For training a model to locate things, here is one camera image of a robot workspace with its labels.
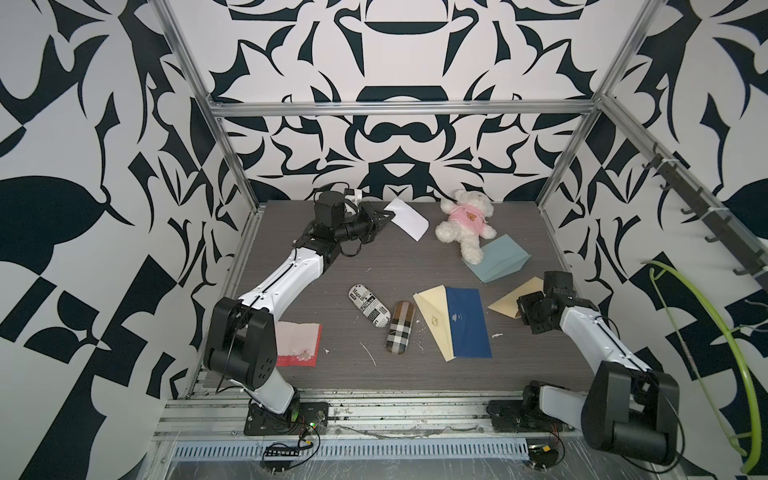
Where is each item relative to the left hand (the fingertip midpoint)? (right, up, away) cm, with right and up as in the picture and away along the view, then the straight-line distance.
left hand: (395, 207), depth 78 cm
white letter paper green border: (+4, -3, +3) cm, 6 cm away
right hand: (+37, -27, +11) cm, 46 cm away
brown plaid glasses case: (+2, -34, +8) cm, 34 cm away
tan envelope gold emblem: (+36, -29, +15) cm, 48 cm away
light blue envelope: (+38, -15, +27) cm, 49 cm away
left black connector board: (-27, -59, -5) cm, 65 cm away
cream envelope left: (+12, -29, +13) cm, 34 cm away
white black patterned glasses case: (-8, -27, +13) cm, 32 cm away
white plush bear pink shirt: (+26, -3, +27) cm, 37 cm away
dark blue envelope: (+21, -32, +9) cm, 40 cm away
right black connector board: (+34, -59, -6) cm, 69 cm away
